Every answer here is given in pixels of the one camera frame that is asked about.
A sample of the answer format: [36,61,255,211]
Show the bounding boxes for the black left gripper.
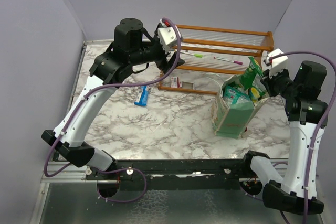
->
[130,25,185,73]

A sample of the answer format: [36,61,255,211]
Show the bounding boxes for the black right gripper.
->
[262,63,300,99]

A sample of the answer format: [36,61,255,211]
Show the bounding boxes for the green candy bag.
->
[239,57,267,103]

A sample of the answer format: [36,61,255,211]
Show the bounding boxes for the teal snack bag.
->
[223,86,252,106]

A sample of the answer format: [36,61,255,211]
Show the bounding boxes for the green beige paper bag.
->
[211,75,269,138]

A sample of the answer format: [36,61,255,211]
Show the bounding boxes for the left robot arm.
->
[41,18,184,179]

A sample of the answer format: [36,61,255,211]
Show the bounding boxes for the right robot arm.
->
[241,61,328,215]

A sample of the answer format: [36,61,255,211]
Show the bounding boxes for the red white staples box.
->
[170,77,195,90]

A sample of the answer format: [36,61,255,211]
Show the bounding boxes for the green capped marker pen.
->
[181,52,203,58]

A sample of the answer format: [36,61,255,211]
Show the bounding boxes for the wooden shelf rack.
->
[157,24,275,95]

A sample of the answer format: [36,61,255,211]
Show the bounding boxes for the blue snack wrapper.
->
[134,86,149,107]

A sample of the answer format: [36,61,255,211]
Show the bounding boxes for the purple capped marker pen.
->
[213,57,243,66]

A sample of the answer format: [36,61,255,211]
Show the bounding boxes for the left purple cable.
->
[43,18,182,204]

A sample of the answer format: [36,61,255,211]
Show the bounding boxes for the purple cable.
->
[245,51,336,224]
[43,18,182,204]

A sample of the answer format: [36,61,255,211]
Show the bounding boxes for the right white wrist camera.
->
[262,48,288,78]

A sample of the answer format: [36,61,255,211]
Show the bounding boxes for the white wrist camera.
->
[157,27,177,54]
[262,48,288,78]

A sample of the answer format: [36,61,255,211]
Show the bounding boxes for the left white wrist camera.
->
[157,27,177,54]

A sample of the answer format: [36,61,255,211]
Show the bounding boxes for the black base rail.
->
[86,151,262,195]

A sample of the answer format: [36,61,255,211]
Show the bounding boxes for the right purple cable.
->
[245,51,336,224]

